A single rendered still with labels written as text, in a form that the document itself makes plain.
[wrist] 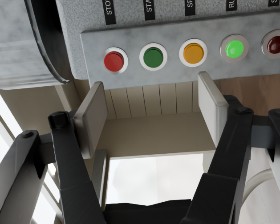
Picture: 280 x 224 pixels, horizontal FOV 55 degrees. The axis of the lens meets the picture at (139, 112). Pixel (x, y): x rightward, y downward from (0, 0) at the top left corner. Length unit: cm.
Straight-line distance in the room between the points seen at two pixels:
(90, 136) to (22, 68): 28
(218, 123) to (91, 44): 24
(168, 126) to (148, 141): 86
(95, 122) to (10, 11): 25
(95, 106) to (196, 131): 826
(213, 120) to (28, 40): 30
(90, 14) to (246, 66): 21
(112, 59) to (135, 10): 7
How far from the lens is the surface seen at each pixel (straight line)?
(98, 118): 20
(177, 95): 846
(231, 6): 38
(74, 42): 39
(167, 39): 35
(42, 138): 17
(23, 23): 40
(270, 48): 38
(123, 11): 37
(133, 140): 832
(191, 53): 35
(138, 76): 36
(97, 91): 21
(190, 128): 853
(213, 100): 17
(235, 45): 36
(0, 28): 42
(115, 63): 35
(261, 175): 89
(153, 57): 35
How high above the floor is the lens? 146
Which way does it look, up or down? 5 degrees up
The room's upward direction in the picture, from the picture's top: 95 degrees counter-clockwise
